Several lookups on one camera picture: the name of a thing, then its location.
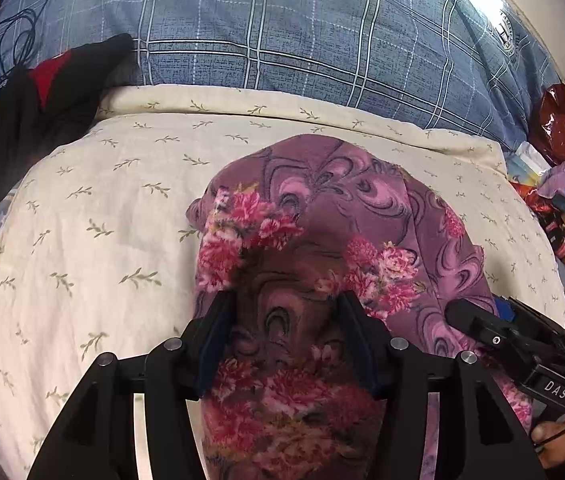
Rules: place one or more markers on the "pastel striped packet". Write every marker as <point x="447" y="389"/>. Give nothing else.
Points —
<point x="527" y="162"/>

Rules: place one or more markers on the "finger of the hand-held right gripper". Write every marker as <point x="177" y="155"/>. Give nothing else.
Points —
<point x="506" y="310"/>
<point x="477" y="327"/>

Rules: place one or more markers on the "purple floral garment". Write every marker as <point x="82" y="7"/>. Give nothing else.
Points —
<point x="362" y="200"/>

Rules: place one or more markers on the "blue plaid blanket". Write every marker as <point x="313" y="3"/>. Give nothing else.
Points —
<point x="287" y="25"/>

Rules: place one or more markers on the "cream leaf-print cloth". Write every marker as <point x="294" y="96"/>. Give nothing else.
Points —
<point x="112" y="220"/>

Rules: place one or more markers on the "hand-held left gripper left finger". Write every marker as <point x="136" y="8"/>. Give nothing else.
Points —
<point x="215" y="345"/>

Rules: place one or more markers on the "shiny red bag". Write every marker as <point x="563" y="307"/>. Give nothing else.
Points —
<point x="562" y="120"/>

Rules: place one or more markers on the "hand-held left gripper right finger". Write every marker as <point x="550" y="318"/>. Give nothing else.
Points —
<point x="362" y="345"/>

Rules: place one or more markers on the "black and red garment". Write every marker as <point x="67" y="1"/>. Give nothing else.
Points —
<point x="27" y="125"/>

